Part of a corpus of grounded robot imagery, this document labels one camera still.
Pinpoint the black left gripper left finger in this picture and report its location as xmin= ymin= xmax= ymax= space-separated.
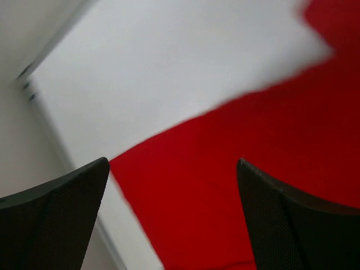
xmin=1 ymin=157 xmax=110 ymax=269

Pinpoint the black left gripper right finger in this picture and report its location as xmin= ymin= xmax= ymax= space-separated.
xmin=237 ymin=159 xmax=359 ymax=269

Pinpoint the red t shirt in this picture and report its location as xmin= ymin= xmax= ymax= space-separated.
xmin=110 ymin=1 xmax=359 ymax=269

